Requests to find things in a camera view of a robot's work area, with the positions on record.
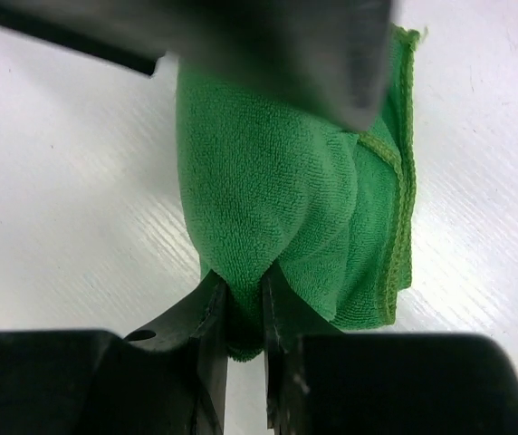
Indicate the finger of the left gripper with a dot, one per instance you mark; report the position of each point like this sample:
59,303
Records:
329,58

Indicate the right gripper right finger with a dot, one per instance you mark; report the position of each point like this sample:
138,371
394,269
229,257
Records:
320,380

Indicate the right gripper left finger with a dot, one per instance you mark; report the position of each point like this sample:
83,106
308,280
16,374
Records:
167,377

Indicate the green microfibre towel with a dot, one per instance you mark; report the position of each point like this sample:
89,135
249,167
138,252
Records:
264,184

